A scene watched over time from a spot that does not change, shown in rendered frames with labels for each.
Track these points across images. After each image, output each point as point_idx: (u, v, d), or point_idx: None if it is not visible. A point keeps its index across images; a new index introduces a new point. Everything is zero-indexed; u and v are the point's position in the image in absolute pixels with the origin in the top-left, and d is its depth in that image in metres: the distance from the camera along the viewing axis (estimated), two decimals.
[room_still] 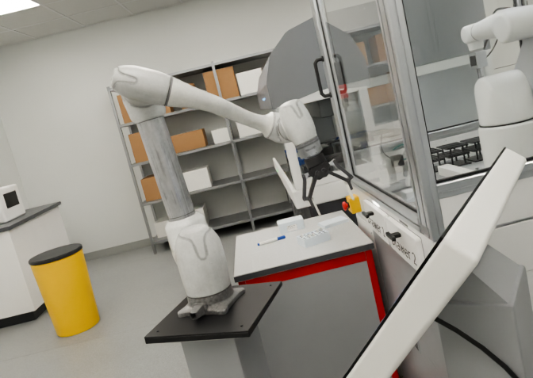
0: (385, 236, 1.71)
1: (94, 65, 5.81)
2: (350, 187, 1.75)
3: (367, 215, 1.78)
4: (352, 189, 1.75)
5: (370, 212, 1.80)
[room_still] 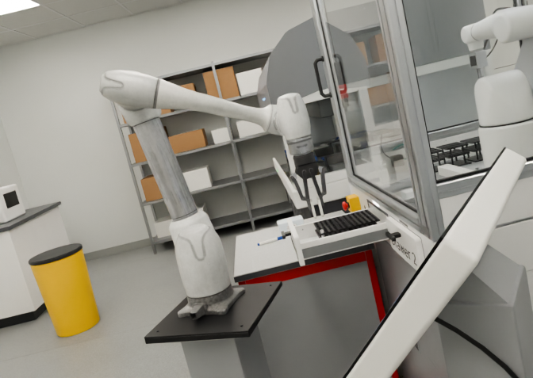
0: (297, 257, 1.70)
1: (94, 65, 5.81)
2: (321, 203, 1.71)
3: (283, 236, 1.77)
4: (323, 205, 1.71)
5: (288, 233, 1.80)
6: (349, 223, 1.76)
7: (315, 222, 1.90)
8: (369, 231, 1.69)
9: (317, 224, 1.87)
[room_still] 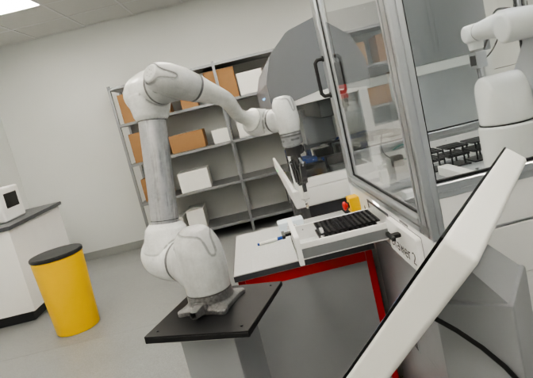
0: (297, 257, 1.70)
1: (94, 65, 5.81)
2: (303, 189, 2.03)
3: (283, 236, 1.77)
4: (304, 192, 2.03)
5: (288, 233, 1.80)
6: (349, 223, 1.76)
7: (315, 222, 1.90)
8: (369, 231, 1.69)
9: (317, 224, 1.87)
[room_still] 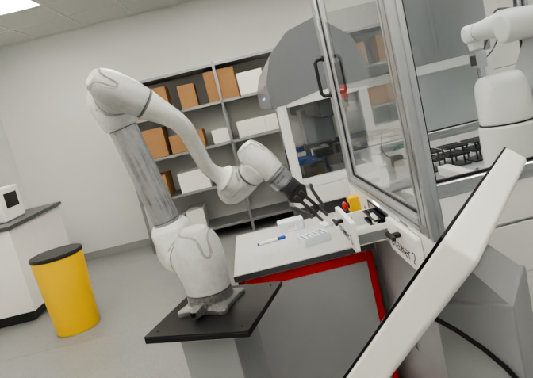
0: (353, 244, 1.71)
1: (94, 65, 5.81)
2: (325, 214, 1.80)
3: (336, 223, 1.77)
4: (327, 215, 1.80)
5: (340, 219, 1.80)
6: None
7: (364, 210, 1.90)
8: None
9: (367, 211, 1.87)
